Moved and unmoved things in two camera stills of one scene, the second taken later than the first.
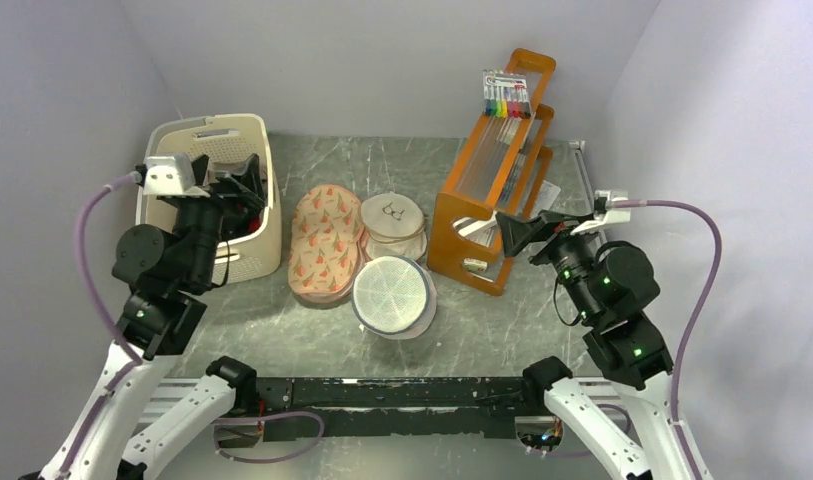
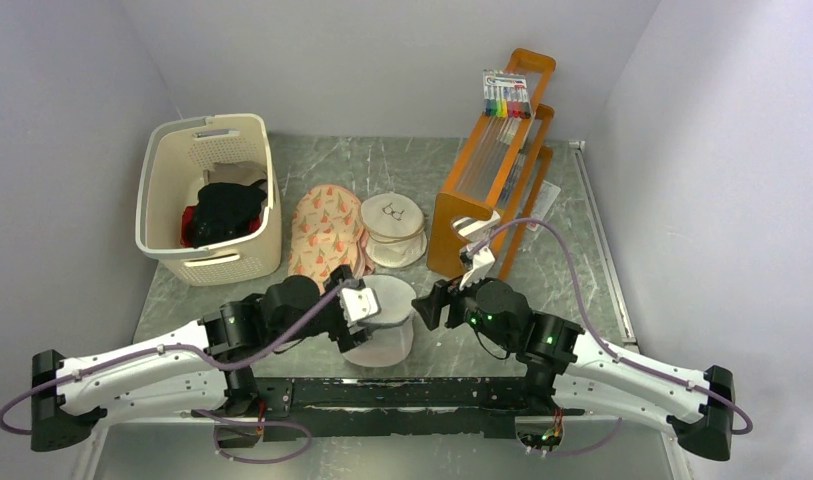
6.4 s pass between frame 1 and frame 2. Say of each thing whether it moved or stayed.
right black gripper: moved
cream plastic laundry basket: stayed
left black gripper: moved
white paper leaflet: stayed
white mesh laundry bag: moved
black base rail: stayed
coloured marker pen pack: stayed
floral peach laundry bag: stayed
